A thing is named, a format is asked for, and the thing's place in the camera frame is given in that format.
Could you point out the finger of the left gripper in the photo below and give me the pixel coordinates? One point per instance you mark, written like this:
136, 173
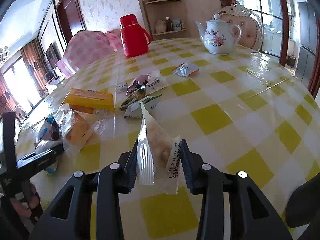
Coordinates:
33, 163
8, 154

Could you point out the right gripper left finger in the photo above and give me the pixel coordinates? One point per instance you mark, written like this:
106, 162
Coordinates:
69, 214

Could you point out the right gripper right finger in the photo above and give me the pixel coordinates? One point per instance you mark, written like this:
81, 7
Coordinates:
251, 215

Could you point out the clear rice cake packet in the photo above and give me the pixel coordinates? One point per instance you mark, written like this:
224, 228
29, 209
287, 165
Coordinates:
158, 156

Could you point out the purple snack packet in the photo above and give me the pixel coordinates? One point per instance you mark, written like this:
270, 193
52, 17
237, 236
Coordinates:
138, 82

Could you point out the left hand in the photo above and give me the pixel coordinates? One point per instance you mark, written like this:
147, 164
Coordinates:
25, 210

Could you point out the blue striped snack packet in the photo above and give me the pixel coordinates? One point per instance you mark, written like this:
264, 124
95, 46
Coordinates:
52, 169

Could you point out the white bun package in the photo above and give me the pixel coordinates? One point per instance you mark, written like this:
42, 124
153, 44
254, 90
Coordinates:
48, 135

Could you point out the clear bread package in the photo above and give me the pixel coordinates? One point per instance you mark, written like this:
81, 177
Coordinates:
80, 129

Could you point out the green white snack packet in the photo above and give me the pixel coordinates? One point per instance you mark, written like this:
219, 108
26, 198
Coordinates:
132, 104

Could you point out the yellow cake package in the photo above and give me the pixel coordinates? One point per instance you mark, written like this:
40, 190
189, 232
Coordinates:
90, 101

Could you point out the yellow checkered tablecloth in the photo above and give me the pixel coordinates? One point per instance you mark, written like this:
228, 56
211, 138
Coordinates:
240, 111

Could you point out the pink checkered chair cover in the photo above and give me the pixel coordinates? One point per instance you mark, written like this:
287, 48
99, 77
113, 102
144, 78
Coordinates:
87, 47

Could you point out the white blue snack packet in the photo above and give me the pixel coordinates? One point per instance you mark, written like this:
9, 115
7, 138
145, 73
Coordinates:
155, 82

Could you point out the silver orange snack packet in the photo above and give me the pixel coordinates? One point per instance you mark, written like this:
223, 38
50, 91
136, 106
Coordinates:
186, 69

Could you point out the red thermos jug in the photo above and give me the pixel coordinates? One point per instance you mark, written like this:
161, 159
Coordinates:
135, 39

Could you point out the white floral teapot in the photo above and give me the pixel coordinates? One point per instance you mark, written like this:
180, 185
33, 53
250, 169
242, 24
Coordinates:
218, 36

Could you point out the wooden corner shelf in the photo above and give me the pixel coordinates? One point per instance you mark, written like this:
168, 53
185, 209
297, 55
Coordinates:
166, 19

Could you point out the white ornate padded chair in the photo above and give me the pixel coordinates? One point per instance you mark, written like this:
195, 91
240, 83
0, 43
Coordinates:
248, 20

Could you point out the black refrigerator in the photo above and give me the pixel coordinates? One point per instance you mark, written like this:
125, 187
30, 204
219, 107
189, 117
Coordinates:
307, 42

